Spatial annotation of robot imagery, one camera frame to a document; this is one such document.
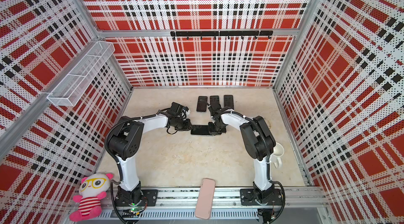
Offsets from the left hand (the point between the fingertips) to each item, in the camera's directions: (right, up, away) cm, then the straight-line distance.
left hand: (192, 130), depth 97 cm
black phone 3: (+24, +18, +14) cm, 33 cm away
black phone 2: (+5, +16, +14) cm, 21 cm away
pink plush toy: (-42, -23, -27) cm, 55 cm away
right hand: (+13, -2, -4) cm, 14 cm away
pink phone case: (+9, -29, -24) cm, 38 cm away
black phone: (+5, -1, +2) cm, 5 cm away
